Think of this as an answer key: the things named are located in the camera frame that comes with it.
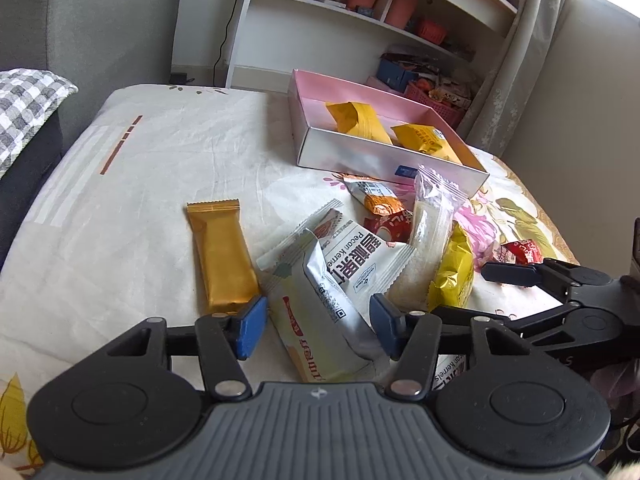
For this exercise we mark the black power adapter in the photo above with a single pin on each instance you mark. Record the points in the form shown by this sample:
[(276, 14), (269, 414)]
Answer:
[(180, 79)]

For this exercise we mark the large pink plastic basket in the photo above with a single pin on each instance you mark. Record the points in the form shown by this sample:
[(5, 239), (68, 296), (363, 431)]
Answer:
[(435, 102)]

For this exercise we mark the purple cloth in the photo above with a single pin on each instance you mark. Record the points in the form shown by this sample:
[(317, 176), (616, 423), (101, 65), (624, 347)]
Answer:
[(617, 385)]

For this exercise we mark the red snack packet white pattern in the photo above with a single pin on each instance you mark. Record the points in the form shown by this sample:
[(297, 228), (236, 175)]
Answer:
[(392, 227)]

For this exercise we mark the white bookshelf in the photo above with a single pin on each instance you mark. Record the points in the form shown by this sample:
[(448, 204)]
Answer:
[(320, 25)]

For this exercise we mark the white snack packet black print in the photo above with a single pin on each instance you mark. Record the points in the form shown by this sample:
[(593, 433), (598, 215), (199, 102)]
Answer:
[(452, 372), (372, 265)]

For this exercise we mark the silver snack packet orange stripe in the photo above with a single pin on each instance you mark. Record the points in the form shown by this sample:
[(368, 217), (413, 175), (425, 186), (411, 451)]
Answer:
[(320, 310)]

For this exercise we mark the orange and white snack packet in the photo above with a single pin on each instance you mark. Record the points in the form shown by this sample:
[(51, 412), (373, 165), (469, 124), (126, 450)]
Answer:
[(382, 202)]

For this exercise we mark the gold snack bar packet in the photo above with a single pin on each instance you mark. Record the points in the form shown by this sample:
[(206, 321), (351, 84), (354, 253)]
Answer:
[(222, 255)]

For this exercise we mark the small red basket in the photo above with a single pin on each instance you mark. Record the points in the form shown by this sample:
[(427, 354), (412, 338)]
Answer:
[(432, 32)]

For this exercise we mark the clear rice cracker packet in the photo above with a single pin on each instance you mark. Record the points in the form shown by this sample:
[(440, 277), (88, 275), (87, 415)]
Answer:
[(425, 230)]

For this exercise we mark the floral printed cloth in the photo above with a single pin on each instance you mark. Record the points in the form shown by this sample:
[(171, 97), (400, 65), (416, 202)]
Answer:
[(150, 170)]

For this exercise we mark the blue storage box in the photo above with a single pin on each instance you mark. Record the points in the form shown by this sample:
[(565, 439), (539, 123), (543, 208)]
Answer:
[(395, 74)]

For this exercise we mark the grey sofa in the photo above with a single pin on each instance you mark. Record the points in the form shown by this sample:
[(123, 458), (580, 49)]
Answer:
[(100, 20)]

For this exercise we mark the small red candy packet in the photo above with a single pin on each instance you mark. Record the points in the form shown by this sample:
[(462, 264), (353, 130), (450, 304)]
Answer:
[(520, 251)]

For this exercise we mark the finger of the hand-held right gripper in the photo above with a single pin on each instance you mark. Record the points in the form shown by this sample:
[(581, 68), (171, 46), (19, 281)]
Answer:
[(515, 273), (470, 314)]

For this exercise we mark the crinkled yellow snack packet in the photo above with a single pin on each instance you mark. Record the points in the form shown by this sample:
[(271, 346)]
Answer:
[(452, 270)]

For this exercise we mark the pink cardboard box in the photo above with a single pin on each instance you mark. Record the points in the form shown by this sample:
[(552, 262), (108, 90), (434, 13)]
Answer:
[(350, 157)]

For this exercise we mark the plain yellow snack packet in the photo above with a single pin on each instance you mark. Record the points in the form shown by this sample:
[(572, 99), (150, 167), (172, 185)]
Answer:
[(357, 120)]

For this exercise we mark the grey checkered pillow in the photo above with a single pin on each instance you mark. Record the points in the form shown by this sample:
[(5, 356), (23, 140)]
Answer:
[(25, 105)]

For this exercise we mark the yellow snack packet blue label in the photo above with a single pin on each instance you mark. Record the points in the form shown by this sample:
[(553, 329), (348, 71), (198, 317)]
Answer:
[(425, 140)]

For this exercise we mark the beige floral curtain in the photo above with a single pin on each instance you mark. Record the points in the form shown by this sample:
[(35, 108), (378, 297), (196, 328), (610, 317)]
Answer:
[(525, 60)]

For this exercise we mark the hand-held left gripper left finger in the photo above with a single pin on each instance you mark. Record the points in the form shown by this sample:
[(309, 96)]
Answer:
[(252, 327)]

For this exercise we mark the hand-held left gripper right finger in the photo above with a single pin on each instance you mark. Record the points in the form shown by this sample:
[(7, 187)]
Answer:
[(384, 322)]

